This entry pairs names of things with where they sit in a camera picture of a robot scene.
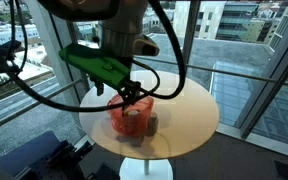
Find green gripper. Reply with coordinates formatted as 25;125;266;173
58;43;142;113

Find white bottle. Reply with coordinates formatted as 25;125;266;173
125;109;142;129

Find small beige bottle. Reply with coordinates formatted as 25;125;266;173
146;111;159;137

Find red transparent bowl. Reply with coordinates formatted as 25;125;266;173
106;93;155;138

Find black equipment base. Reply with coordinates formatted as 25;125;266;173
27;139;120;180

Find blue seat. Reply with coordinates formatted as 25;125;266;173
0;130;62;178

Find grey metal handrail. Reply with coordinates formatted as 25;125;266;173
0;78;83;134
132;55;288;88

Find black cable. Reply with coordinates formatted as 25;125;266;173
0;0;128;113
132;0;187;100

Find white table pedestal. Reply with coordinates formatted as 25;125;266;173
118;157;174;180

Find black camera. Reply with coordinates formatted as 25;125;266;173
0;39;22;58

